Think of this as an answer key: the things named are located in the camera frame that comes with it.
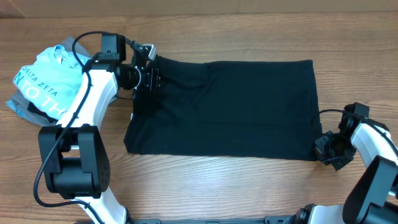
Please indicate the grey folded garment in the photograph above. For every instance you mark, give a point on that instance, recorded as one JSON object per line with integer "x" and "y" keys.
{"x": 25, "y": 109}

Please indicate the light blue printed t-shirt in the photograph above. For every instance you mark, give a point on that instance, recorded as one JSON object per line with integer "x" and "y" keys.
{"x": 52, "y": 81}

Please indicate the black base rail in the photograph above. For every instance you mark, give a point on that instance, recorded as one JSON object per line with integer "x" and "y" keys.
{"x": 283, "y": 219}

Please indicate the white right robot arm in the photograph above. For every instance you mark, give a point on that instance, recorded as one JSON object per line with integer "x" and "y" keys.
{"x": 367, "y": 202}

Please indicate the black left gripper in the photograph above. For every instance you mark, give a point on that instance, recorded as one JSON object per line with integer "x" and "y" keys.
{"x": 151, "y": 79}

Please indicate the black t-shirt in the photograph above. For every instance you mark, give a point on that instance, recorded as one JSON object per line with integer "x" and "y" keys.
{"x": 243, "y": 109}

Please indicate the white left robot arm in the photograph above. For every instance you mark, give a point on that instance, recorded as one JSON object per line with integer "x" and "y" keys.
{"x": 75, "y": 167}

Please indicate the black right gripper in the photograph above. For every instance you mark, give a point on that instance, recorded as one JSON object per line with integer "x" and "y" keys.
{"x": 319, "y": 147}

